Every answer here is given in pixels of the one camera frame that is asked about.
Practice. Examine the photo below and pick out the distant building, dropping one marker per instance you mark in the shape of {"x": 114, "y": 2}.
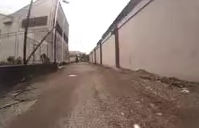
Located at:
{"x": 74, "y": 56}

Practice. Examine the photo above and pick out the brown dirt road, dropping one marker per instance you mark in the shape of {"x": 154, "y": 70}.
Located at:
{"x": 87, "y": 96}

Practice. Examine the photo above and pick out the street light pole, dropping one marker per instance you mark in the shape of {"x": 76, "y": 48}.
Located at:
{"x": 55, "y": 33}

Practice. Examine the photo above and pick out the large pale industrial building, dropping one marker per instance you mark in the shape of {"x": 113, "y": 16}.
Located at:
{"x": 40, "y": 30}

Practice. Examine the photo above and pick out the strip of rubble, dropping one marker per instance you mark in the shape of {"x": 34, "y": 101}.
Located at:
{"x": 167, "y": 81}

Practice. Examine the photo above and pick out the robot's own part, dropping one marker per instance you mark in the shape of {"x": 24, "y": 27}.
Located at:
{"x": 136, "y": 126}

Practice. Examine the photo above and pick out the thin dark pole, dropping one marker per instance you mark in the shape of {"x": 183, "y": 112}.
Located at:
{"x": 27, "y": 33}

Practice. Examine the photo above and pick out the bushes behind fence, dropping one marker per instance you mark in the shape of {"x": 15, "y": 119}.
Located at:
{"x": 13, "y": 60}

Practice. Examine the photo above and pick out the long beige boundary wall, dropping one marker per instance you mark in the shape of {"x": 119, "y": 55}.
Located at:
{"x": 160, "y": 40}

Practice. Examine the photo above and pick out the low dark wall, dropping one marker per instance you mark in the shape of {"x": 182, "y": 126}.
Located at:
{"x": 17, "y": 74}

